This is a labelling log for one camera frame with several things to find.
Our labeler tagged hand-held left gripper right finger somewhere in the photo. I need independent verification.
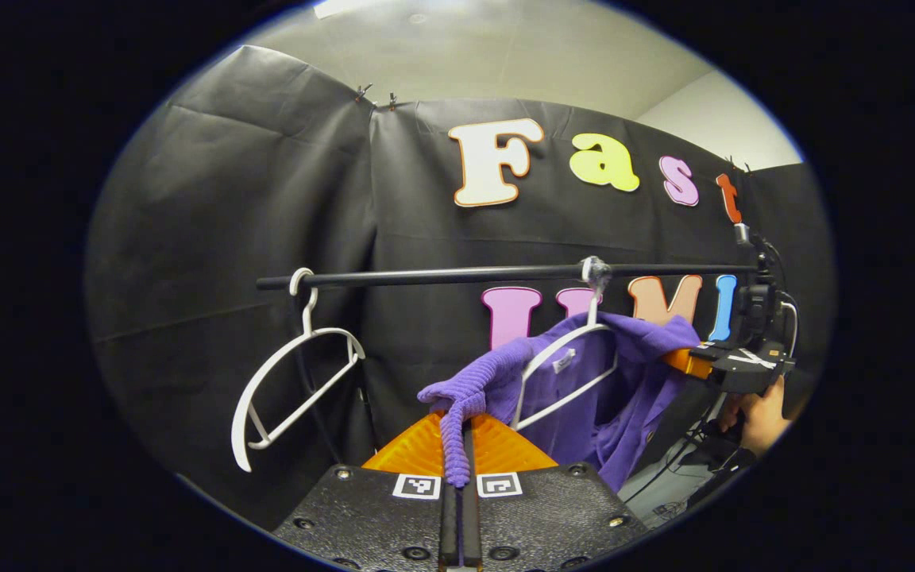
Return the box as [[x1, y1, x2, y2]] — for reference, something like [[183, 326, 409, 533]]
[[462, 412, 651, 572]]

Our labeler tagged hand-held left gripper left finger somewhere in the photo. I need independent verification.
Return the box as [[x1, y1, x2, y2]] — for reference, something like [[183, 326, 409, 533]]
[[273, 412, 460, 572]]

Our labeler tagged purple corduroy jacket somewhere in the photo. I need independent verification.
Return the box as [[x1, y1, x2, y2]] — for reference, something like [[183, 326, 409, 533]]
[[416, 311, 705, 493]]

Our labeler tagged white hanger with taped hook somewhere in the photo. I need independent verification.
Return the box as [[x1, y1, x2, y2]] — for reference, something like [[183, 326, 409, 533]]
[[510, 256, 621, 432]]

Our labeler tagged plain white hanger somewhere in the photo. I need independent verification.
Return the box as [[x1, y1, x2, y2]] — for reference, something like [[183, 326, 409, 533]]
[[231, 268, 367, 473]]

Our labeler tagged black garment rack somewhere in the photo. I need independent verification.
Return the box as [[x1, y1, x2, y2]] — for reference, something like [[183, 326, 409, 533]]
[[256, 262, 764, 292]]

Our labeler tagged black backdrop cloth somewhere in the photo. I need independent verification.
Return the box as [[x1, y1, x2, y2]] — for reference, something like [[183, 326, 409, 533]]
[[84, 44, 836, 533]]

